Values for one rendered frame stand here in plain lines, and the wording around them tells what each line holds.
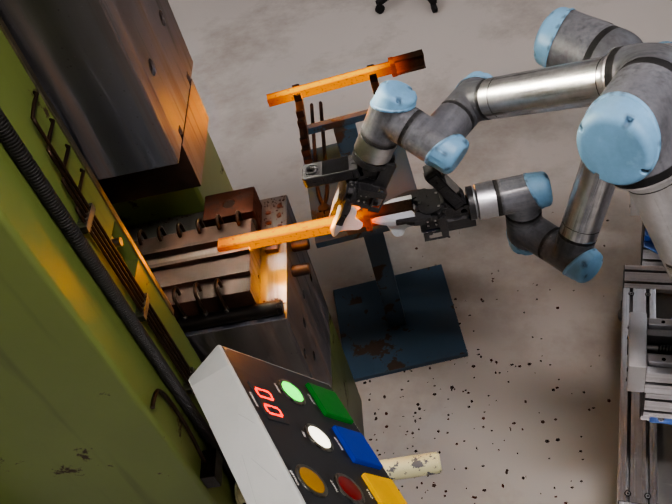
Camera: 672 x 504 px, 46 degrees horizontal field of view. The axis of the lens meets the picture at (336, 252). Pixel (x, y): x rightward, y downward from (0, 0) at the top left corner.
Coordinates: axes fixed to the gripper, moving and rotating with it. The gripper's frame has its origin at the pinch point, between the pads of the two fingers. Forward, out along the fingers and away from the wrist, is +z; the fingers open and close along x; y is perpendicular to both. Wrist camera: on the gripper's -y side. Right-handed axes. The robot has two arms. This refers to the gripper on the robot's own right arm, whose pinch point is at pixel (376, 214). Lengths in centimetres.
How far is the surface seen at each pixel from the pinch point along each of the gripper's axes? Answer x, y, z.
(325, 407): -46.5, -3.8, 11.8
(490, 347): 33, 101, -21
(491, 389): 18, 101, -18
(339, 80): 61, 7, 7
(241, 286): -10.9, 2.1, 29.6
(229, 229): 5.4, 1.0, 32.5
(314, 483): -66, -17, 11
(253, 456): -62, -19, 19
